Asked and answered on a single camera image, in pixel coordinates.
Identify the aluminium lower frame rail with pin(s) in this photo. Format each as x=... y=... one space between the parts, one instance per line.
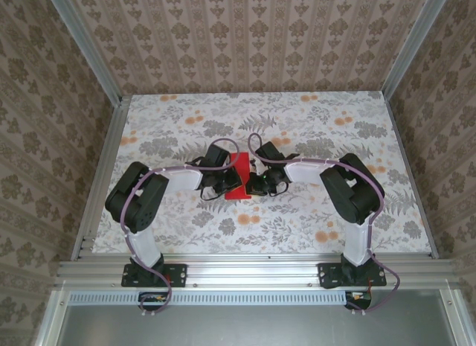
x=455 y=320
x=52 y=320

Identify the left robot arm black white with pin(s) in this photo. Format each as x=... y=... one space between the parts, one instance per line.
x=145 y=208

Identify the floral table cover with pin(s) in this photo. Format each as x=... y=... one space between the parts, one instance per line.
x=223 y=234

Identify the aluminium front rail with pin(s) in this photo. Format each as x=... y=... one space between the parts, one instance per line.
x=253 y=271

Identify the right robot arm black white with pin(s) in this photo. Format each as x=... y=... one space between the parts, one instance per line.
x=346 y=197

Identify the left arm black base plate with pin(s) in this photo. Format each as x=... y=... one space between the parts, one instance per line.
x=178 y=275

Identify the aluminium upright post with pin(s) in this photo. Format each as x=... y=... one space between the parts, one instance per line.
x=88 y=44
x=409 y=44

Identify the aluminium side rail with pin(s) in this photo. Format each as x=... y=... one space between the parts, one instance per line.
x=410 y=175
x=106 y=167

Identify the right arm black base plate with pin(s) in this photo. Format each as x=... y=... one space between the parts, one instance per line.
x=329 y=275

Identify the red paper sheet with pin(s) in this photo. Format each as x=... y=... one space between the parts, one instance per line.
x=241 y=163

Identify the grey metal sheet panel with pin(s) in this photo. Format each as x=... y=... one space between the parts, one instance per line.
x=253 y=327

